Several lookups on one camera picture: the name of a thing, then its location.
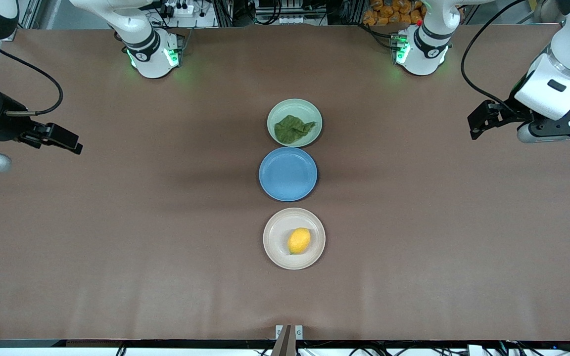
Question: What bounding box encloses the green lettuce leaf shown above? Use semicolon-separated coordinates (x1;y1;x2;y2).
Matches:
274;115;317;145

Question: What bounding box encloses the yellow lemon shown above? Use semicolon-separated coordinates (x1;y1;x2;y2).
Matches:
287;227;312;256

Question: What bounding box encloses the bag of oranges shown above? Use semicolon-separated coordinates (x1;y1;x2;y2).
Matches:
363;0;425;26

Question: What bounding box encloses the white power strip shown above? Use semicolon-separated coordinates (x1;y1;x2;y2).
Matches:
164;2;195;18

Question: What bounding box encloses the pale green plate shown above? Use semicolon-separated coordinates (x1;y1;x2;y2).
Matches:
267;98;323;148

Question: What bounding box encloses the blue plate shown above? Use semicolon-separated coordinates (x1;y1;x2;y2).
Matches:
259;147;318;202

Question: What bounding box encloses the beige plate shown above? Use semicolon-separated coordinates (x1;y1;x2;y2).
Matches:
263;207;326;270

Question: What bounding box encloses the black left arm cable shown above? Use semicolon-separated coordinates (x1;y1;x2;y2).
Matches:
461;0;528;107

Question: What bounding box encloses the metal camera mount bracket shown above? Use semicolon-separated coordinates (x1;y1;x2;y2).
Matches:
275;325;303;356

